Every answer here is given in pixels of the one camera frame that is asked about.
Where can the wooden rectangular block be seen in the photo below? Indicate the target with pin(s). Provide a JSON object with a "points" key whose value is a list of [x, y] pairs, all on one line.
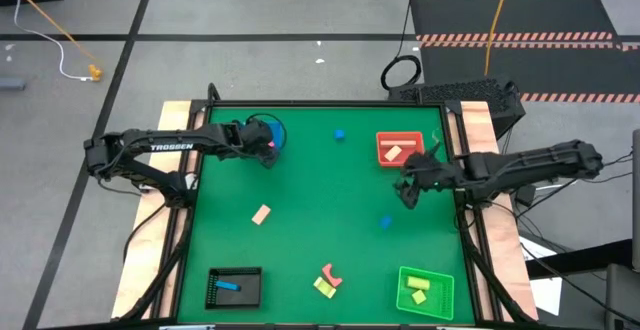
{"points": [[261, 214], [393, 153]]}

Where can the orange plastic basket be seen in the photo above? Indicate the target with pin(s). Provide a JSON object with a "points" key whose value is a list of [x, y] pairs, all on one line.
{"points": [[381, 156]]}

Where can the pink arch block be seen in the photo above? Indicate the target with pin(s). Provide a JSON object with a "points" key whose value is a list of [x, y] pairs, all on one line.
{"points": [[330, 275]]}

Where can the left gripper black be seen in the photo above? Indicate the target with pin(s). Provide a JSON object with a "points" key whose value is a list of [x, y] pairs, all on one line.
{"points": [[255, 137]]}

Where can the gray flat object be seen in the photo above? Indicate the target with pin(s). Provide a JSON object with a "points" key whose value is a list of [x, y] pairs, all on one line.
{"points": [[10, 83]]}

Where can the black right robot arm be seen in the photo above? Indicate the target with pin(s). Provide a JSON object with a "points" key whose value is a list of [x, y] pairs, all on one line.
{"points": [[530, 162]]}

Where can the black power adapter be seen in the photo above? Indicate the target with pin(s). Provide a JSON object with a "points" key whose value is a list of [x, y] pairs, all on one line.
{"points": [[525, 197]]}

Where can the blue round block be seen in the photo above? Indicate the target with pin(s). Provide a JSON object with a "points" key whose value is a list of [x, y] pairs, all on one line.
{"points": [[385, 222]]}

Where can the green table mat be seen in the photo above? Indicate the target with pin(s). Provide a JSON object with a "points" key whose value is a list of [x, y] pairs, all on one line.
{"points": [[310, 240]]}

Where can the yellow plug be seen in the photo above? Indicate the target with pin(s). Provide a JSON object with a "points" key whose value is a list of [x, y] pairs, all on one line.
{"points": [[95, 73]]}

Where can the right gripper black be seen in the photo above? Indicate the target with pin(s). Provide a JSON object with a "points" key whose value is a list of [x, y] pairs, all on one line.
{"points": [[435, 172]]}

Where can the blue long block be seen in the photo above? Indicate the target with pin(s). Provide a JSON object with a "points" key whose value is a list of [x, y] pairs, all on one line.
{"points": [[228, 286]]}

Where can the hazard striped black floor mat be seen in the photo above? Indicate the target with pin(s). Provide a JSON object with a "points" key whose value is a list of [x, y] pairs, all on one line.
{"points": [[550, 15]]}

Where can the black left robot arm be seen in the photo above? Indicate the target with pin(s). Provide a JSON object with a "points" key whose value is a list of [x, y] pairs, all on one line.
{"points": [[170, 146]]}

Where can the blue cube block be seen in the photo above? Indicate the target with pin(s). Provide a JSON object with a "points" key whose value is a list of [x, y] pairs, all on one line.
{"points": [[339, 135]]}

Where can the silver mounting bracket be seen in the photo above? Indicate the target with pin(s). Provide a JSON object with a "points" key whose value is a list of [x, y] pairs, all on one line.
{"points": [[150, 189]]}

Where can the yellow cube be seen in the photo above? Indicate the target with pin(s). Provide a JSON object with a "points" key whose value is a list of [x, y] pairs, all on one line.
{"points": [[418, 283]]}

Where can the green plastic basket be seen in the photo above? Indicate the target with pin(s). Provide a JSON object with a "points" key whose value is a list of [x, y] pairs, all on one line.
{"points": [[440, 300]]}

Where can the black floor bar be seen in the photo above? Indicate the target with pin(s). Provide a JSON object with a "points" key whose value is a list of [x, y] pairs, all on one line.
{"points": [[590, 257]]}

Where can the gray cabinet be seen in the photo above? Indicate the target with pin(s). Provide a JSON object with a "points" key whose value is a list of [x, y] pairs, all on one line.
{"points": [[622, 295]]}

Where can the gray panel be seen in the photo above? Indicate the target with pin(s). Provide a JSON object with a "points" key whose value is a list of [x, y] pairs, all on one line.
{"points": [[636, 195]]}

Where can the yellow rectangular block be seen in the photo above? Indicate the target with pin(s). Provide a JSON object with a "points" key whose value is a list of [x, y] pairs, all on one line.
{"points": [[325, 287]]}

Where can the black plastic basket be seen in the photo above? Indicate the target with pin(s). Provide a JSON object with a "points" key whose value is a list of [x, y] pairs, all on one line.
{"points": [[250, 297]]}

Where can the blue plastic basket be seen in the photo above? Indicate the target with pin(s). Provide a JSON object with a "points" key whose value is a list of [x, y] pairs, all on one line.
{"points": [[278, 132]]}

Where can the white paper sheet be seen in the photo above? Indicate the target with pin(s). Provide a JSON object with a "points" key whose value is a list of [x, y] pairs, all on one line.
{"points": [[547, 295]]}

